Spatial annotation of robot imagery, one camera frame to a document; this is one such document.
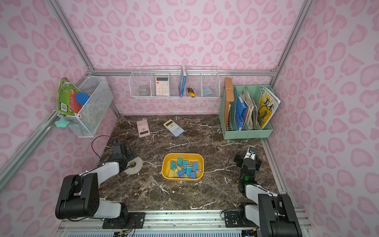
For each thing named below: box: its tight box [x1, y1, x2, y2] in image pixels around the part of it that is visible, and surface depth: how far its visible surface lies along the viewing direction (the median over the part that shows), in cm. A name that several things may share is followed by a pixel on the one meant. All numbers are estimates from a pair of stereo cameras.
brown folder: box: [224, 77, 235, 130], surface depth 88 cm
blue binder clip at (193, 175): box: [190, 171, 197, 179], surface depth 87 cm
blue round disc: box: [75, 91, 90, 106], surface depth 77 cm
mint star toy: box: [54, 116, 70, 128], surface depth 64 cm
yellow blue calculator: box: [162, 118, 185, 138], surface depth 112 cm
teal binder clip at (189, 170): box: [186, 166, 192, 176], surface depth 89 cm
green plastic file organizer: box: [219, 84, 275, 140], surface depth 102 cm
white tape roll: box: [123, 156, 144, 175], surface depth 92 cm
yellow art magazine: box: [257, 85, 281, 129], surface depth 101 cm
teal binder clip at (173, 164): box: [170, 160, 177, 170], surface depth 92 cm
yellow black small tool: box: [187, 87, 196, 99], surface depth 94 cm
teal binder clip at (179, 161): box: [177, 157, 184, 167], surface depth 92 cm
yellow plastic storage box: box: [161, 153, 205, 181], surface depth 90 cm
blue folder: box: [234, 93, 248, 131], surface depth 99 cm
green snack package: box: [57, 77, 83, 116], surface depth 72 cm
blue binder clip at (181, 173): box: [177, 168, 188, 178], surface depth 88 cm
